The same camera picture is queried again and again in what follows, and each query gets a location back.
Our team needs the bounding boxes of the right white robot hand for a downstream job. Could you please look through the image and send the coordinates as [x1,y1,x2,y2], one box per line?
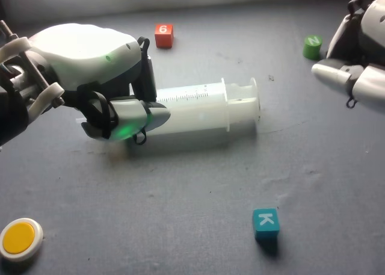
[311,0,385,117]

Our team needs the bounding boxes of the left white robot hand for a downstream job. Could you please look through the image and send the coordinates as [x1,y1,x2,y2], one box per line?
[28,23,171,146]

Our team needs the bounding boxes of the large clear plastic syringe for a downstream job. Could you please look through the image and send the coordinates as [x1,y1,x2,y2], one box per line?
[75,77,261,137]

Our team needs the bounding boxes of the green cylinder block letter N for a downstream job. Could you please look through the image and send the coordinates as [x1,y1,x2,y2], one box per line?
[302,34,323,61]

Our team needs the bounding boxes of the red number cube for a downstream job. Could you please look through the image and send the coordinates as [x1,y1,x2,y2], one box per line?
[154,23,174,49]

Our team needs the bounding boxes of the grey table cloth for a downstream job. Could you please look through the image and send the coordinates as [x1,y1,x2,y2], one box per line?
[0,0,385,275]

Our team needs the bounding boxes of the yellow button white rim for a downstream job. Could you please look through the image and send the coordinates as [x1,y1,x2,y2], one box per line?
[0,217,44,262]

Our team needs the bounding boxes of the teal cube letter K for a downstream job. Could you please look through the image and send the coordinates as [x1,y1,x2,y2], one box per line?
[251,208,281,241]

